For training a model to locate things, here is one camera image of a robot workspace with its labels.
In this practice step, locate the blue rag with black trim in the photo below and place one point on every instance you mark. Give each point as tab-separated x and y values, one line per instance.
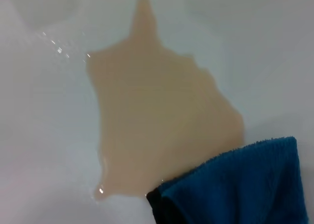
235	182

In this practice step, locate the brown water stain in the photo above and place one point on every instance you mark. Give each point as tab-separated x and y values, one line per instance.
157	111

